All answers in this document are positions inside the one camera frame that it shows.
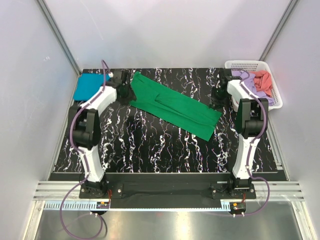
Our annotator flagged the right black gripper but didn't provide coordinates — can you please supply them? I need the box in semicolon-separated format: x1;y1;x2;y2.
208;86;229;111

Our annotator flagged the green t-shirt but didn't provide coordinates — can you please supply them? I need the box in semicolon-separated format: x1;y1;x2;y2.
130;71;222;141

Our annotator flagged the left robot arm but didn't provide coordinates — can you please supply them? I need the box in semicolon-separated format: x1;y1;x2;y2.
68;70;137;198

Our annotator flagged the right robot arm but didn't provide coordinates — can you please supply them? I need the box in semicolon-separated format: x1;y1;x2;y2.
209;68;269;199

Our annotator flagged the folded blue t-shirt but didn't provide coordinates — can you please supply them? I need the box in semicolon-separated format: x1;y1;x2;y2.
73;73;104;102

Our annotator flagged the purple t-shirt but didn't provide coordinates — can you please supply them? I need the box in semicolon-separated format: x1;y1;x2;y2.
231;70;273;105

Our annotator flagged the white plastic basket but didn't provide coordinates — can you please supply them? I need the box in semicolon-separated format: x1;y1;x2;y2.
224;60;283;110

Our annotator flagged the coral t-shirt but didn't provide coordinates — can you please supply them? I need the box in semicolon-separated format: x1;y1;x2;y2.
253;70;273;97

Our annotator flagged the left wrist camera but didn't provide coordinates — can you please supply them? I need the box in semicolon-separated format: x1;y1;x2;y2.
106;69;130;86

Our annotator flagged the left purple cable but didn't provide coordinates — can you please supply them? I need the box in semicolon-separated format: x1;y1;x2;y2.
59;59;113;238

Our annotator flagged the purple cable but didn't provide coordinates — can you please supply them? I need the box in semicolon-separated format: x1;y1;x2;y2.
59;59;113;238
234;69;270;217

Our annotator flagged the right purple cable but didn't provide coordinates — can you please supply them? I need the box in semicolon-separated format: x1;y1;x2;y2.
234;69;270;217

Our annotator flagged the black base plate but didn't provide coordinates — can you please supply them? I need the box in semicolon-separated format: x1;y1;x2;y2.
79;173;257;210

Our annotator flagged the left corner frame post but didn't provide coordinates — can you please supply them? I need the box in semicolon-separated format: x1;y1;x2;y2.
35;0;82;76

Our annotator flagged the corner frame post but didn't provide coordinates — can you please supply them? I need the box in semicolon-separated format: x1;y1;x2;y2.
35;0;82;76
259;0;300;62

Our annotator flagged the aluminium frame rail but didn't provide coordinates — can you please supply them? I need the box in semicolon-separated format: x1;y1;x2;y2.
24;180;312;240

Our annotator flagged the right corner frame post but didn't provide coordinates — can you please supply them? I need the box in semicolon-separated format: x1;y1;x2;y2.
259;0;300;62

